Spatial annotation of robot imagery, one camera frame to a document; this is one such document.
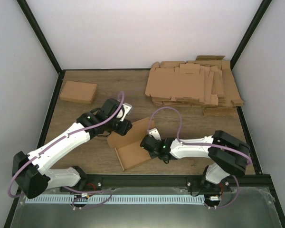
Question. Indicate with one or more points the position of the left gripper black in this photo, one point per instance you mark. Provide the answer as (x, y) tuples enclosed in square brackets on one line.
[(123, 130)]

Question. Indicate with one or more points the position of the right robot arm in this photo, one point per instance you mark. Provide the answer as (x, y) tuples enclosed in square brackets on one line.
[(230, 155)]

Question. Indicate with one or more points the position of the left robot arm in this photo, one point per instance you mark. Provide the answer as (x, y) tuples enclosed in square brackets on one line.
[(33, 171)]

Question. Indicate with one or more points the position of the folded brown cardboard box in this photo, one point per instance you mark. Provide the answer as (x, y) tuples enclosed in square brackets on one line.
[(78, 92)]

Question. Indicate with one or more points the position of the stack of flat cardboard sheets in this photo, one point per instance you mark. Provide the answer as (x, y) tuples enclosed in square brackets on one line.
[(205, 82)]

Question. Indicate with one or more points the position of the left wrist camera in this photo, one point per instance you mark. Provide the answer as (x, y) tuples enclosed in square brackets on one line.
[(124, 111)]

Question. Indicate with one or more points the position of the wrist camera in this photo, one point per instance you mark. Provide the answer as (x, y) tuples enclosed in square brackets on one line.
[(124, 111), (154, 133)]

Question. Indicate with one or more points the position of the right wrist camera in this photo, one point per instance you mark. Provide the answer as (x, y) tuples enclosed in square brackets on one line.
[(154, 133)]

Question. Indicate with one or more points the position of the black aluminium frame rail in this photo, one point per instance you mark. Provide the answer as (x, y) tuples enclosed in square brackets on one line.
[(173, 181)]

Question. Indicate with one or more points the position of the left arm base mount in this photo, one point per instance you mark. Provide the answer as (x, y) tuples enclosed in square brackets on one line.
[(78, 181)]

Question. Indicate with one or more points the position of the light blue slotted cable duct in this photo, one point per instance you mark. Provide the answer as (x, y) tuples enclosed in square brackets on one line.
[(117, 199)]

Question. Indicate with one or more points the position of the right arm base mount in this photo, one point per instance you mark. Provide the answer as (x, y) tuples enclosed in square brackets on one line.
[(198, 185)]

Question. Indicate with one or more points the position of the left black corner post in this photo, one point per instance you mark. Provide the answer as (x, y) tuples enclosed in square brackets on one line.
[(39, 34)]

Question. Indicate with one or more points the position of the black corner post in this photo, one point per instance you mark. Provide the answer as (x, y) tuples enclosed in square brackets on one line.
[(264, 5), (39, 34)]

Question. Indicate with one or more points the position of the right black corner post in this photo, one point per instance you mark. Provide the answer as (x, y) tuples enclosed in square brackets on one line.
[(264, 5)]

